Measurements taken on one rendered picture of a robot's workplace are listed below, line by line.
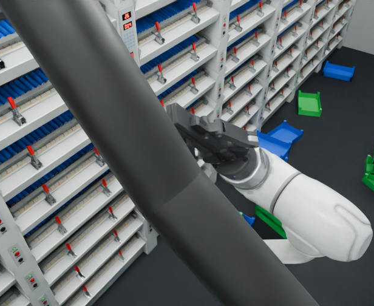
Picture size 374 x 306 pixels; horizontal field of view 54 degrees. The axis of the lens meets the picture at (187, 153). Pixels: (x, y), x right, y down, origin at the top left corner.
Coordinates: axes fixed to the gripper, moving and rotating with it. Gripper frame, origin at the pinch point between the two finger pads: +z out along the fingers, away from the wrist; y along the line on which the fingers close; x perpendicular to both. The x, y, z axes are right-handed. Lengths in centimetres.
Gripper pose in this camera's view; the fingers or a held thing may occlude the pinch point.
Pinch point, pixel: (184, 122)
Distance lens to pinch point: 49.9
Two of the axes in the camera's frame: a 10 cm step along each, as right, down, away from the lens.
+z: -4.7, -2.6, -8.4
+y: 8.8, -2.4, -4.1
